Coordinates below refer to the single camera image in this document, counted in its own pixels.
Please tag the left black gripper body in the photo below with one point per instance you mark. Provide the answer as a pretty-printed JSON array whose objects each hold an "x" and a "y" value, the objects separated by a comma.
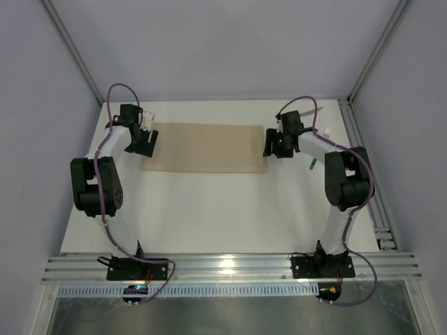
[{"x": 145, "y": 147}]

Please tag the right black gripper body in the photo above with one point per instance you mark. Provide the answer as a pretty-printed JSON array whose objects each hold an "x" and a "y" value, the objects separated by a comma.
[{"x": 271, "y": 146}]

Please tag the beige cloth napkin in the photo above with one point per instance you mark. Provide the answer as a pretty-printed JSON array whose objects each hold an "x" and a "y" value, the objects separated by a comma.
[{"x": 207, "y": 148}]

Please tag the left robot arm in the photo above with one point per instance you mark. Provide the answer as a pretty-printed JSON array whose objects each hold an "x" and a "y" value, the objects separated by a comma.
[{"x": 97, "y": 189}]

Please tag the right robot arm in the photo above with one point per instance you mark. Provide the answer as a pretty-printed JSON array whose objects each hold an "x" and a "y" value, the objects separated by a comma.
[{"x": 348, "y": 187}]

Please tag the left black controller board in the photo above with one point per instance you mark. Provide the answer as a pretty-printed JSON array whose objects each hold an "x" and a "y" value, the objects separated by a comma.
[{"x": 135, "y": 295}]

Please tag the black controller board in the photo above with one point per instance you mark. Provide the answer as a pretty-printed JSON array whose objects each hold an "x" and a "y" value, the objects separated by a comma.
[
  {"x": 329, "y": 292},
  {"x": 135, "y": 295}
]

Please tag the right black controller board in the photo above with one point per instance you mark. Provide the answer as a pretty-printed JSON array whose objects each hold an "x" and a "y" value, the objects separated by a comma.
[{"x": 329, "y": 292}]

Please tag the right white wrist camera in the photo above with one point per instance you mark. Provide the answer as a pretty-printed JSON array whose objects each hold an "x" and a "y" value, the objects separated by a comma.
[{"x": 279, "y": 126}]

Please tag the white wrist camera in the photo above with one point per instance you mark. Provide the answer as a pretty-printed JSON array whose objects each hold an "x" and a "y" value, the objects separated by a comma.
[
  {"x": 147, "y": 119},
  {"x": 279, "y": 126}
]

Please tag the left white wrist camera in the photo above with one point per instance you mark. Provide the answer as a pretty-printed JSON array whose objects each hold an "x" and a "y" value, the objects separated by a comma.
[{"x": 147, "y": 119}]

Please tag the green handled knife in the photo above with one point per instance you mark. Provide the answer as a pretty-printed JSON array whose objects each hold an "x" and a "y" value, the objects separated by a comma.
[{"x": 310, "y": 112}]

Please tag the green handled fork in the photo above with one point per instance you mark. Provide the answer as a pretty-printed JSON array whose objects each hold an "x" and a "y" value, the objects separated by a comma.
[{"x": 326, "y": 134}]

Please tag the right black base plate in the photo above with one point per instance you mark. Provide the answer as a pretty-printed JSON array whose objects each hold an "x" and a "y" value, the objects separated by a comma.
[{"x": 322, "y": 266}]

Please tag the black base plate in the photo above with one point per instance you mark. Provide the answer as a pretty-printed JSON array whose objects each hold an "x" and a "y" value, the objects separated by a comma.
[
  {"x": 322, "y": 266},
  {"x": 126, "y": 269}
]

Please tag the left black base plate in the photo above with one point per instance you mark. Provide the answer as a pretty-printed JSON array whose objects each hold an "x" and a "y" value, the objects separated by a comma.
[{"x": 126, "y": 269}]

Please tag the left aluminium frame post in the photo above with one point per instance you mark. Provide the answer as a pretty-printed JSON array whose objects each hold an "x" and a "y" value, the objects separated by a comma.
[{"x": 66, "y": 38}]

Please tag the aluminium frame post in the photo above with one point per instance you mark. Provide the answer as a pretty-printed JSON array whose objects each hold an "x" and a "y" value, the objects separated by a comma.
[
  {"x": 66, "y": 38},
  {"x": 380, "y": 46}
]

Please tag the slotted grey cable duct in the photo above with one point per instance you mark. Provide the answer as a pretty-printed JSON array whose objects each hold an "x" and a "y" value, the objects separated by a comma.
[{"x": 194, "y": 290}]

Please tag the aluminium mounting rail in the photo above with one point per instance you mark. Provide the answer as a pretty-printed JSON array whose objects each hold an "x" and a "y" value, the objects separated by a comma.
[{"x": 237, "y": 267}]

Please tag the right aluminium frame post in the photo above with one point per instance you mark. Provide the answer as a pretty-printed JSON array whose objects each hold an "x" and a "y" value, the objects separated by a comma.
[{"x": 380, "y": 46}]

